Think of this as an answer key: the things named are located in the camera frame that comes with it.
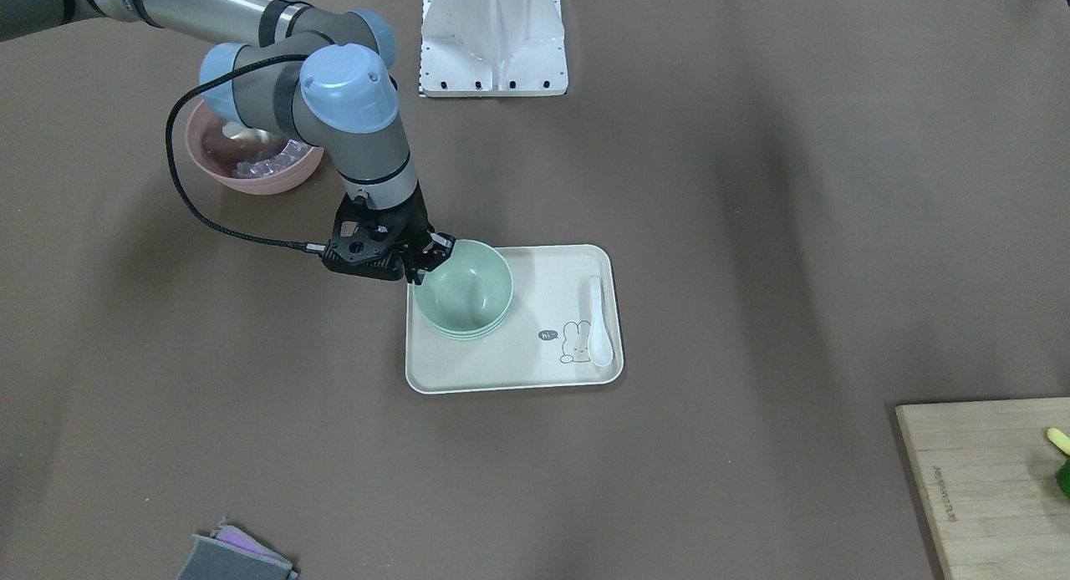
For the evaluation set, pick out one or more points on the metal ice scoop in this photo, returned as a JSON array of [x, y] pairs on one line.
[[252, 137]]

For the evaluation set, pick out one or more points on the wooden cutting board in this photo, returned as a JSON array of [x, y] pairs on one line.
[[986, 475]]

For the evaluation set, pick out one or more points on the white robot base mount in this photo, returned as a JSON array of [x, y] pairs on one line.
[[492, 49]]

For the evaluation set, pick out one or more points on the green lime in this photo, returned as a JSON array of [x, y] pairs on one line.
[[1062, 478]]

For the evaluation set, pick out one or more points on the white ceramic spoon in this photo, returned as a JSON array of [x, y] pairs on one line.
[[599, 345]]

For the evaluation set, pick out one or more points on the yellow plastic knife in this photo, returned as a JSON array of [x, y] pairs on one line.
[[1059, 439]]

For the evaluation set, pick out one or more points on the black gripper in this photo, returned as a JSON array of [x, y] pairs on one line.
[[414, 226]]

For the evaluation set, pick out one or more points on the pink bowl with ice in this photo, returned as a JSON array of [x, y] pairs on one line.
[[243, 168]]

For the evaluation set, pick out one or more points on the grey folded cloth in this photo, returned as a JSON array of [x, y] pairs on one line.
[[230, 552]]

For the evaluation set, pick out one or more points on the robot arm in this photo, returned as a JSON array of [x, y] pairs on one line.
[[320, 78]]

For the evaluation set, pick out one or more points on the green bowl on tray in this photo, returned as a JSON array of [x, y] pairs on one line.
[[465, 335]]

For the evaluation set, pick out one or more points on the cream rectangular serving tray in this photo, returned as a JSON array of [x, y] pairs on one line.
[[544, 343]]

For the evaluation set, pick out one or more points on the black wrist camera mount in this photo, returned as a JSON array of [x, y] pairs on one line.
[[364, 242]]

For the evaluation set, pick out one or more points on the green bowl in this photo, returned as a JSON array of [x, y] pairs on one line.
[[459, 325], [465, 335], [475, 278]]

